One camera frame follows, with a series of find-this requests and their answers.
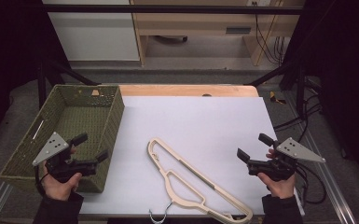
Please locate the person's left hand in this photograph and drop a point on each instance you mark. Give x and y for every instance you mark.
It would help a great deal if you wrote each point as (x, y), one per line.
(59, 190)

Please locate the black curtain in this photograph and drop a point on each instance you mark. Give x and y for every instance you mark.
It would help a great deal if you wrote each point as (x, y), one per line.
(9, 62)
(345, 77)

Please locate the green woven basket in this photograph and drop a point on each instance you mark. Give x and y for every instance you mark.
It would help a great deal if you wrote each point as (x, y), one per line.
(74, 119)

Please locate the black horizontal frame bar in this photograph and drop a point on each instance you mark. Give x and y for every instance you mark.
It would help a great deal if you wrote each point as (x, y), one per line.
(168, 9)

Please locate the black frame strut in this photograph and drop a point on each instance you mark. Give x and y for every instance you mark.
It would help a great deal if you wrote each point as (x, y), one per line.
(42, 84)
(300, 90)

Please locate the wooden desk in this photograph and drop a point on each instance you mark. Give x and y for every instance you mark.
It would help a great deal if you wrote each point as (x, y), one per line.
(196, 23)

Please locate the white cabinet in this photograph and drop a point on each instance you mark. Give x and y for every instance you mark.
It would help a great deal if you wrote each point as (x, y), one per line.
(93, 34)

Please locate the beige clothes hanger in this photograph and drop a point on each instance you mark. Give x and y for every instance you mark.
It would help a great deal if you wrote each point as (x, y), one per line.
(169, 189)

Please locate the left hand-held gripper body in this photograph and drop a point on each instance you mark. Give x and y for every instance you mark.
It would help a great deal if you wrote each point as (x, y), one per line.
(60, 168)

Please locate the yellow and black small object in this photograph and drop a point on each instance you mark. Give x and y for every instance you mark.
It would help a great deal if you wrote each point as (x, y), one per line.
(273, 98)

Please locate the person's right hand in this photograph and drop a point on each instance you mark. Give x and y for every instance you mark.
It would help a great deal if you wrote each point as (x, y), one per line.
(281, 188)

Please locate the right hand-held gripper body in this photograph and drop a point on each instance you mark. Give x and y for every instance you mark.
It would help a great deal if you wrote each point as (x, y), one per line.
(279, 168)

